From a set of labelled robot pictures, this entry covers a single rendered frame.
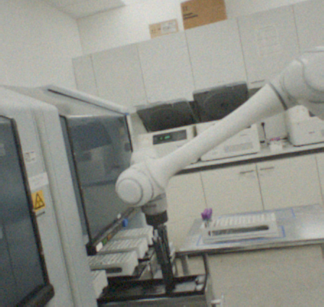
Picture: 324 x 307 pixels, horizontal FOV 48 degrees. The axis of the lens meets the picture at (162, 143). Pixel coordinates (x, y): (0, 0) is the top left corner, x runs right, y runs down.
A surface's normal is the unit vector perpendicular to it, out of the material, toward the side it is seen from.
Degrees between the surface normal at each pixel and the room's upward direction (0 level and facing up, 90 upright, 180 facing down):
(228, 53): 90
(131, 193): 93
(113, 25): 90
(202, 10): 90
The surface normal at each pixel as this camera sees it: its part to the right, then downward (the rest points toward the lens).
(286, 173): -0.20, 0.09
